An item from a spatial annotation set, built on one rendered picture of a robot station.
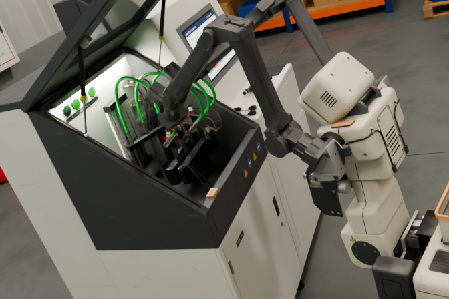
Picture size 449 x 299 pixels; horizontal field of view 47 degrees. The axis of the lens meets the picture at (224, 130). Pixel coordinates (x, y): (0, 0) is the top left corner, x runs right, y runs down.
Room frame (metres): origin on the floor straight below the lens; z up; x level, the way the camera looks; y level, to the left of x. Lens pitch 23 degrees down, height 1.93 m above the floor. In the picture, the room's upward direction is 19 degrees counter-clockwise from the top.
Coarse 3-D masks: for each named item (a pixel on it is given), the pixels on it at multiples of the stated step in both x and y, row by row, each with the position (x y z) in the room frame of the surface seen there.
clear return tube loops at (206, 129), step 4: (192, 108) 2.29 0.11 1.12; (200, 108) 2.28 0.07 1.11; (204, 108) 2.27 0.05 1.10; (216, 112) 2.24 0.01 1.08; (220, 120) 2.24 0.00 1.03; (192, 124) 2.14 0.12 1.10; (204, 124) 2.29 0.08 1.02; (204, 128) 2.12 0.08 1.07; (208, 128) 2.28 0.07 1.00; (212, 128) 2.25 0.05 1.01; (204, 132) 2.21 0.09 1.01; (208, 132) 2.28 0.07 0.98; (208, 136) 2.11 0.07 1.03
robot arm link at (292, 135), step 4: (284, 128) 1.42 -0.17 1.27; (288, 128) 1.42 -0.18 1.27; (292, 128) 1.42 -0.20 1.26; (296, 128) 1.41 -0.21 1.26; (280, 132) 1.40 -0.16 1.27; (284, 132) 1.40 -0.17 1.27; (288, 132) 1.40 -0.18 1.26; (292, 132) 1.39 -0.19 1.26; (296, 132) 1.39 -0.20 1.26; (300, 132) 1.39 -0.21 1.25; (284, 136) 1.39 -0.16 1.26; (288, 136) 1.38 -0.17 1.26; (292, 136) 1.38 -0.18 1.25; (296, 136) 1.38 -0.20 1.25; (300, 136) 1.38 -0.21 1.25; (288, 140) 1.37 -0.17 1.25; (292, 140) 1.37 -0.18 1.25; (296, 140) 1.37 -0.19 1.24; (288, 144) 1.38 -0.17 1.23; (292, 144) 1.37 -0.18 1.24; (292, 148) 1.37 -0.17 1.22; (288, 152) 1.39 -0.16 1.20
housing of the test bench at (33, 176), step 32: (0, 96) 2.10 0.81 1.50; (0, 128) 1.98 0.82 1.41; (32, 128) 1.91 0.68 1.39; (0, 160) 2.02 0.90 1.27; (32, 160) 1.94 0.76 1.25; (32, 192) 1.99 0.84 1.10; (64, 192) 1.91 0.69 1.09; (64, 224) 1.95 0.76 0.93; (64, 256) 1.99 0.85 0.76; (96, 256) 1.91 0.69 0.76; (96, 288) 1.95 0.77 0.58
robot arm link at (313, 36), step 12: (276, 0) 1.91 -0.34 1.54; (288, 0) 1.90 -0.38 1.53; (300, 0) 1.89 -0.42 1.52; (276, 12) 1.95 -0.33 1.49; (300, 12) 1.87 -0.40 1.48; (300, 24) 1.85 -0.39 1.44; (312, 24) 1.83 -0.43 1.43; (312, 36) 1.81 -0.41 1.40; (312, 48) 1.81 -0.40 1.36; (324, 48) 1.78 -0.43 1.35; (324, 60) 1.75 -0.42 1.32
